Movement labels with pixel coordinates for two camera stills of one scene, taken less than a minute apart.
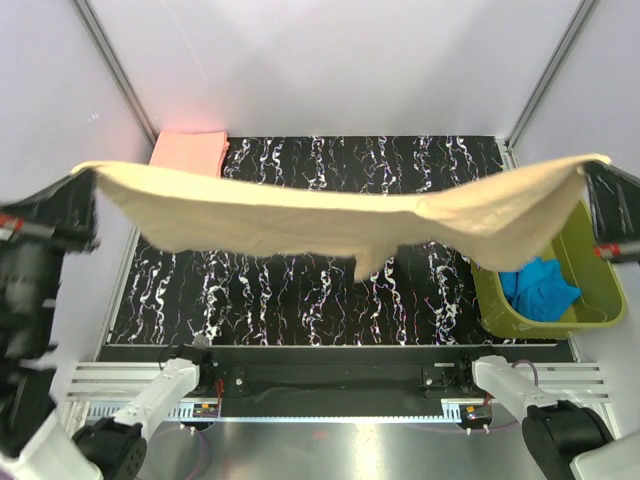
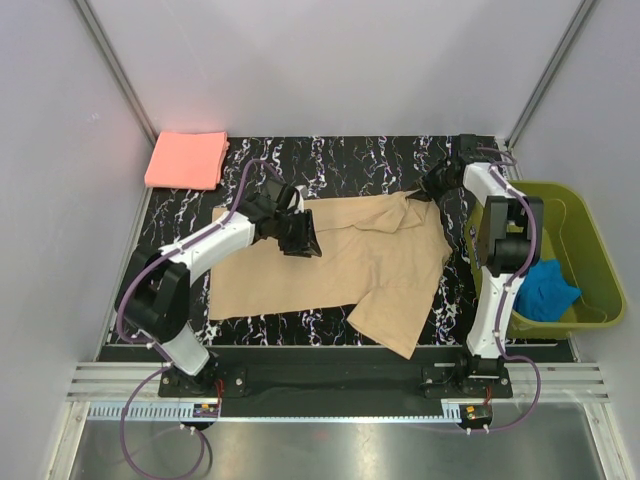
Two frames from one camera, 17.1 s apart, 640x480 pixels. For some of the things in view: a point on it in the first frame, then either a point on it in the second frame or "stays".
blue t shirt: [539, 291] stays
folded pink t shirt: [198, 151] stays
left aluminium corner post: [86, 12] stays
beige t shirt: [524, 221] to [380, 258]
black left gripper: [64, 210] to [306, 244]
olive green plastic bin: [601, 303] stays
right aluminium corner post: [583, 12] stays
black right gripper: [615, 201] to [426, 186]
